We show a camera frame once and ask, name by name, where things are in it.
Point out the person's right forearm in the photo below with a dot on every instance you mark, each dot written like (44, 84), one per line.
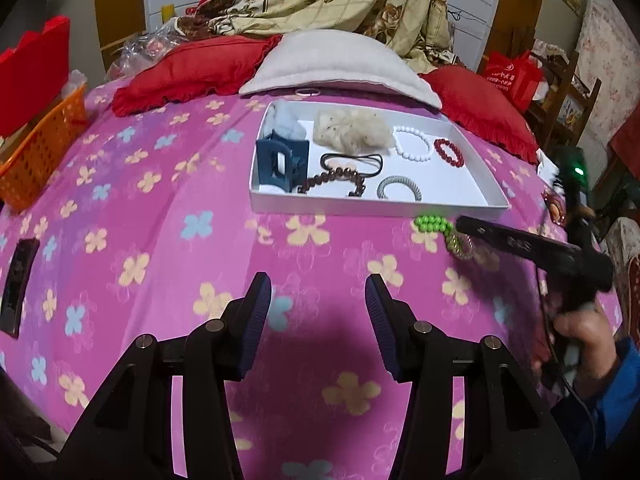
(620, 395)

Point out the red snack packet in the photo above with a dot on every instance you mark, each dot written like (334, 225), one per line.
(554, 207)

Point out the red cloth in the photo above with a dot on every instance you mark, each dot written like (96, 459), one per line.
(627, 135)

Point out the red gift bag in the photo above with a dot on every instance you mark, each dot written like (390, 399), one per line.
(30, 75)

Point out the white panelled headboard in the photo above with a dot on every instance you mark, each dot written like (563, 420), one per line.
(475, 0)

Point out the clear plastic bag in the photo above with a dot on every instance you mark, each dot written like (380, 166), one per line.
(145, 50)

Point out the light blue scrunchie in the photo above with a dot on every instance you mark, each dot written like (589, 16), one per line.
(285, 120)

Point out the wooden chair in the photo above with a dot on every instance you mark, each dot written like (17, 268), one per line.
(575, 100)

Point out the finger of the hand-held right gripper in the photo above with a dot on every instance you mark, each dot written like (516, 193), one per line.
(510, 245)

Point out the dark blue hair claw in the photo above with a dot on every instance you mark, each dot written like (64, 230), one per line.
(267, 160)

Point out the person's right hand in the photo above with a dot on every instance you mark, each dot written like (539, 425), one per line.
(590, 345)

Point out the red shopping bag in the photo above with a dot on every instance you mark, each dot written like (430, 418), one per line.
(510, 80)

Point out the beige dotted scrunchie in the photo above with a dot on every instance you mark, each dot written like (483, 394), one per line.
(350, 130)

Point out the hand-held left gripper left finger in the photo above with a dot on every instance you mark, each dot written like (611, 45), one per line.
(257, 325)

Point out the grey white pillow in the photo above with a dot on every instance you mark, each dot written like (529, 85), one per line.
(330, 60)

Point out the orange plastic basket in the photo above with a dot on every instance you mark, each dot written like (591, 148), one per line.
(35, 155)

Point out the black phone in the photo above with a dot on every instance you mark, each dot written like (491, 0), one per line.
(17, 285)

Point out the red ruffled pillow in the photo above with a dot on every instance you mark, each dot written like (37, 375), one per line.
(480, 110)
(190, 70)

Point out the white floral cloth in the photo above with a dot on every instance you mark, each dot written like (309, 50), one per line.
(610, 50)

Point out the pink floral bedsheet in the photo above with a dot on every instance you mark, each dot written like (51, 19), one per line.
(150, 210)

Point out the floral upholstered seat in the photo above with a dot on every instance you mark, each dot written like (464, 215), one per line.
(625, 250)

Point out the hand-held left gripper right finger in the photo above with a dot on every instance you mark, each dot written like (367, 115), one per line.
(380, 325)

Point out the white cardboard box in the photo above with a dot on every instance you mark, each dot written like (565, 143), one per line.
(450, 185)

